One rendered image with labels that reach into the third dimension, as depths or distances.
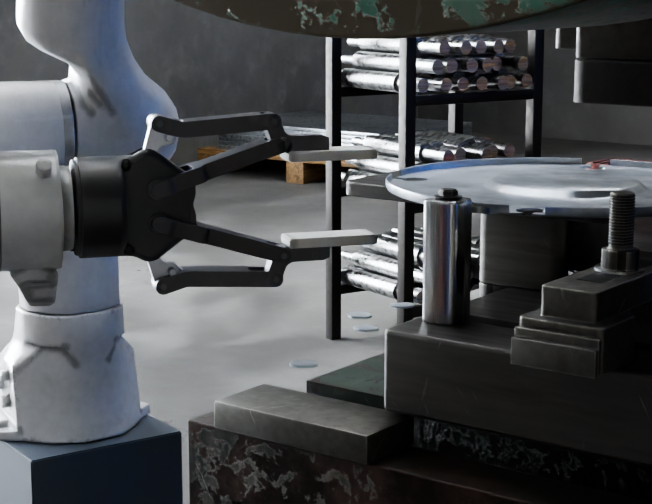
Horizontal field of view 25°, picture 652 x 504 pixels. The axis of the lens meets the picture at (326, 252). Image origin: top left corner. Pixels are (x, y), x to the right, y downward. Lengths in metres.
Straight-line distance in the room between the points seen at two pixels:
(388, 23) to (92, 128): 0.89
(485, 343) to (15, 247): 0.34
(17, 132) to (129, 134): 0.12
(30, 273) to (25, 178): 0.08
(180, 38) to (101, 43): 5.90
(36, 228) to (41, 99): 0.53
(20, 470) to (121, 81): 0.43
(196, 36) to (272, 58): 0.63
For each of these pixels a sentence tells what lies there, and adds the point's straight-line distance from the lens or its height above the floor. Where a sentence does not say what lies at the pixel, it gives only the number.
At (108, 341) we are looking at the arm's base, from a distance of 1.61.
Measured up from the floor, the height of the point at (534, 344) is 0.72.
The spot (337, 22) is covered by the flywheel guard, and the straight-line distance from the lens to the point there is 0.72.
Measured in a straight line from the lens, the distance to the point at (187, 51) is 7.47.
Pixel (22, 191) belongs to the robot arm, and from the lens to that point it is 1.05.
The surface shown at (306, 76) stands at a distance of 8.24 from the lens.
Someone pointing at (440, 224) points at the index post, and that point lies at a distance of 1.03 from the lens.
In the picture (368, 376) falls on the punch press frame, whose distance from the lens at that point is 1.13.
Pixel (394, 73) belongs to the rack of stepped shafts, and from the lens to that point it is 3.60.
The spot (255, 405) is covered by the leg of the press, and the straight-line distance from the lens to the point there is 1.07.
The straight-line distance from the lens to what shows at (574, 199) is 1.13.
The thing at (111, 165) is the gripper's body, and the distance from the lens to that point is 1.07.
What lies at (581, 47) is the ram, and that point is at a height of 0.90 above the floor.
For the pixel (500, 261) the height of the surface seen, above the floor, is 0.73.
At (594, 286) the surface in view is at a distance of 0.95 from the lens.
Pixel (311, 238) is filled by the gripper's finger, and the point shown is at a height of 0.75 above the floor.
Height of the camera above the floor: 0.95
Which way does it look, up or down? 11 degrees down
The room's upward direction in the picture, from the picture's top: straight up
